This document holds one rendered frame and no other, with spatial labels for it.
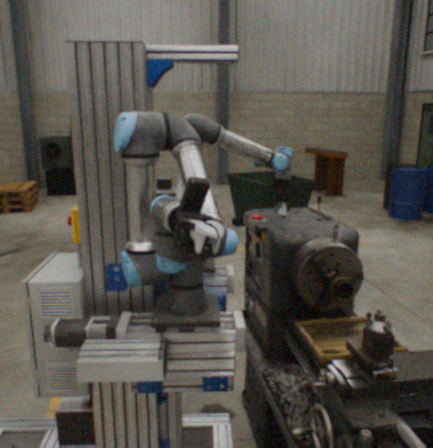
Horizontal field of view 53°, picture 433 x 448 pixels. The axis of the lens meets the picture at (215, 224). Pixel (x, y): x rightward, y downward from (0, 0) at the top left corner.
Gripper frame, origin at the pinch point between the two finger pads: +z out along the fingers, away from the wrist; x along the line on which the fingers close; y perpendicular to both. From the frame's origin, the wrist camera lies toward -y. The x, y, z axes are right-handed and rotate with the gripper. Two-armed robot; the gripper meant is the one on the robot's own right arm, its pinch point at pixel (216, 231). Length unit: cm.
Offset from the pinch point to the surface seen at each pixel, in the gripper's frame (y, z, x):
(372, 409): 59, -15, -68
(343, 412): 61, -19, -60
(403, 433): 62, -7, -74
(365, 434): 62, -9, -61
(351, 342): 46, -35, -74
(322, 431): 75, -28, -62
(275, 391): 91, -75, -75
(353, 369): 52, -27, -70
